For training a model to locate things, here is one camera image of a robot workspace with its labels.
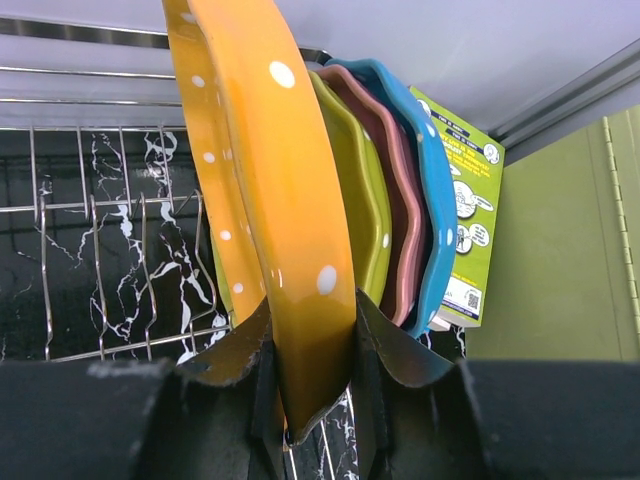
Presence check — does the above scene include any green printed cardboard box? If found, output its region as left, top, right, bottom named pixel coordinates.
left=410, top=86, right=505, bottom=331

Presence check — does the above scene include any metal wire dish rack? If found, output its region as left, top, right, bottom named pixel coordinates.
left=1, top=13, right=358, bottom=479

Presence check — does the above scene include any pale green bin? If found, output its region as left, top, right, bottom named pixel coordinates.
left=466, top=107, right=639, bottom=361

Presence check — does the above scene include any green polka dot plate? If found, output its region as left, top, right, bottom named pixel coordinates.
left=212, top=69, right=394, bottom=326

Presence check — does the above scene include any pink polka dot plate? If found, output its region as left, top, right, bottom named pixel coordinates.
left=319, top=64, right=427, bottom=327

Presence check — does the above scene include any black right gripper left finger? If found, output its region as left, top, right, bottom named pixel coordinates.
left=1, top=303, right=284, bottom=479

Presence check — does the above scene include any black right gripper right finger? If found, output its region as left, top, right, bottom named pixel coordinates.
left=351, top=292, right=639, bottom=479

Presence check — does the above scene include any orange polka dot plate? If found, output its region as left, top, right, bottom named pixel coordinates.
left=163, top=1, right=356, bottom=444

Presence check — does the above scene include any blue polka dot plate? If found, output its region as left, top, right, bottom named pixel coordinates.
left=324, top=58, right=457, bottom=338

